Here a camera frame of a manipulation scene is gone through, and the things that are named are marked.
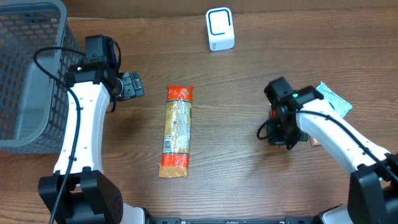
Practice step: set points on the teal tissue pack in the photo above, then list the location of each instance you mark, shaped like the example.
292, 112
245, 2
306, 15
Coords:
341, 106

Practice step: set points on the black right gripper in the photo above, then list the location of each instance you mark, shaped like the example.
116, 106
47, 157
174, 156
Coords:
275, 140

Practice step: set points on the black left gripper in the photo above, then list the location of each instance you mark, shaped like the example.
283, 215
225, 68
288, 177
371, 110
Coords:
131, 86

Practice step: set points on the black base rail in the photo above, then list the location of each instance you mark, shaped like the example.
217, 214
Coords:
286, 220

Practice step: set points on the orange spaghetti packet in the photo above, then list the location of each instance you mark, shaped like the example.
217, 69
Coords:
177, 132

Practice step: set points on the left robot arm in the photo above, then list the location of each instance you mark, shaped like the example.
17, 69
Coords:
78, 191

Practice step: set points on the grey plastic mesh basket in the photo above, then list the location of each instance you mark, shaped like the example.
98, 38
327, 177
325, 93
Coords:
33, 107

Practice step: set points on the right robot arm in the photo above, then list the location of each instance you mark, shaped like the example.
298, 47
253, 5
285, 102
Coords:
297, 115

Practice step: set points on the white barcode scanner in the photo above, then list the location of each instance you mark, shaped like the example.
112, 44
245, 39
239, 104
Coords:
220, 28

